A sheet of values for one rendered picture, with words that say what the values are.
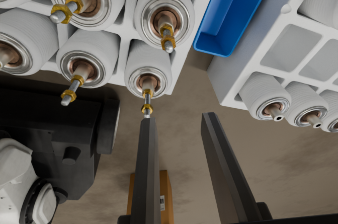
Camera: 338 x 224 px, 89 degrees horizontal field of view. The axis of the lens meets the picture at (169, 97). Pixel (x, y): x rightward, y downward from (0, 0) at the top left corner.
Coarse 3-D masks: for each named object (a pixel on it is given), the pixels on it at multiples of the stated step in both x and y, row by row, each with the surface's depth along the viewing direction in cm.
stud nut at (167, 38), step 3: (165, 36) 20; (168, 36) 20; (171, 36) 21; (162, 39) 21; (165, 39) 20; (168, 39) 20; (171, 39) 20; (174, 39) 20; (162, 42) 20; (174, 42) 21; (162, 45) 21; (174, 45) 21; (162, 48) 21
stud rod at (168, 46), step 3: (165, 30) 23; (168, 30) 23; (165, 33) 22; (168, 33) 22; (165, 42) 20; (168, 42) 20; (171, 42) 20; (165, 45) 20; (168, 45) 19; (171, 45) 20; (165, 48) 20; (168, 48) 20; (171, 48) 20; (168, 51) 20; (171, 51) 20
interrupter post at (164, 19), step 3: (162, 18) 25; (165, 18) 25; (168, 18) 25; (159, 21) 25; (162, 21) 24; (165, 21) 24; (168, 21) 24; (171, 21) 25; (159, 24) 24; (162, 24) 24; (168, 24) 24; (171, 24) 24; (159, 27) 24; (159, 30) 24; (159, 33) 25
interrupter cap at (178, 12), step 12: (156, 0) 24; (168, 0) 24; (144, 12) 25; (156, 12) 25; (168, 12) 26; (180, 12) 25; (144, 24) 26; (156, 24) 27; (180, 24) 27; (156, 36) 28; (180, 36) 28
